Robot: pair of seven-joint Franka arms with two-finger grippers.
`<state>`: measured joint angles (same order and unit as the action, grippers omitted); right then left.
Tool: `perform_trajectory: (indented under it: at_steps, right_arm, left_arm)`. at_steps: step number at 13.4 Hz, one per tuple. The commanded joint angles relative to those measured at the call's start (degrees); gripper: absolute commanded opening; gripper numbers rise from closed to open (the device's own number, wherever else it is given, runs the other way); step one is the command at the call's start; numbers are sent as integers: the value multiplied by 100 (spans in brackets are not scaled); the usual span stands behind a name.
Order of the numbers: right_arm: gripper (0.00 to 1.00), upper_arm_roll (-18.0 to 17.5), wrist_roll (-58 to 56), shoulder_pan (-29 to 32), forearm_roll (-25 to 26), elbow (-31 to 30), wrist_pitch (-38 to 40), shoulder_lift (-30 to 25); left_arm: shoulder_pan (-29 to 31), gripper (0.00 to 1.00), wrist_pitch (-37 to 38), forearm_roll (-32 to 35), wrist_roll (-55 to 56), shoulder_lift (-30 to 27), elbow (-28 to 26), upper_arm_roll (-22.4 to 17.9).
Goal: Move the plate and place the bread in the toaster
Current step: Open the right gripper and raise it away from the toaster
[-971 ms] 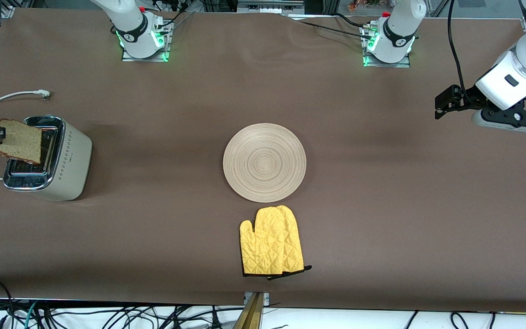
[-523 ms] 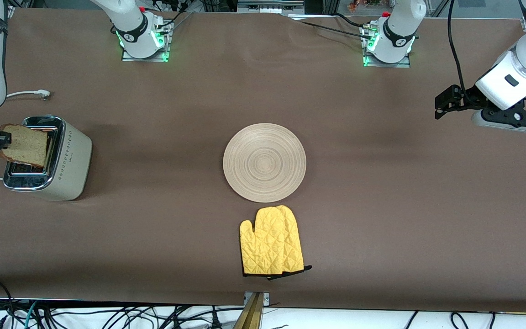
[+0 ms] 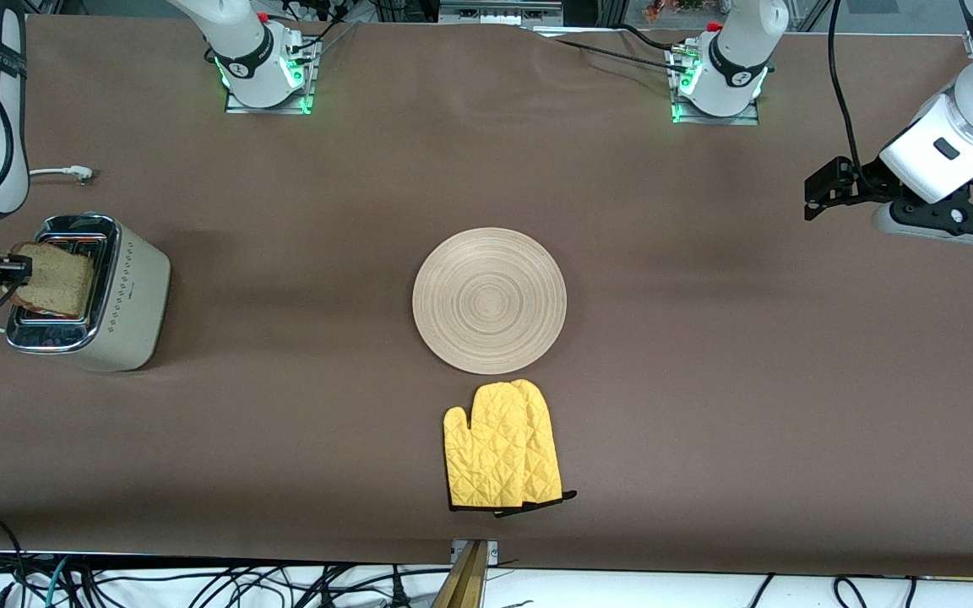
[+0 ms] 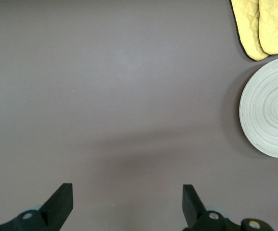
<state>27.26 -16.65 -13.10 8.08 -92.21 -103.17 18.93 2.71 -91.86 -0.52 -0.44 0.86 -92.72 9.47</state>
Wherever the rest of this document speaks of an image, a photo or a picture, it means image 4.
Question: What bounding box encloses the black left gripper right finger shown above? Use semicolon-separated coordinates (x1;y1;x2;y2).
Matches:
182;184;242;231

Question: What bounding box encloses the yellow quilted oven mitt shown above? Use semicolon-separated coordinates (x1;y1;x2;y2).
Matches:
229;0;271;61
258;0;278;55

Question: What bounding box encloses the round wooden plate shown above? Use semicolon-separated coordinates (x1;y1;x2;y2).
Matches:
239;55;278;159

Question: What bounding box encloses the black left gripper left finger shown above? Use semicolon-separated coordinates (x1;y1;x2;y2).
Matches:
0;183;74;231

